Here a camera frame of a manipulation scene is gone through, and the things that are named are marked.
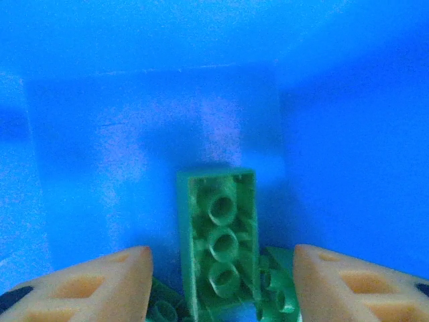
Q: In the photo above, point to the blue three-compartment plastic bin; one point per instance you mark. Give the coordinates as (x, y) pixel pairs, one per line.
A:
(100, 100)

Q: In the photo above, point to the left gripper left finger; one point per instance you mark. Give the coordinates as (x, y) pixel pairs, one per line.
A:
(134, 268)

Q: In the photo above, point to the long green lego brick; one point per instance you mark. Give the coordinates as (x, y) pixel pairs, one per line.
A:
(218, 241)

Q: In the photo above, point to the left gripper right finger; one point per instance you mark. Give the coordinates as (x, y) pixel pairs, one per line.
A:
(311, 268)

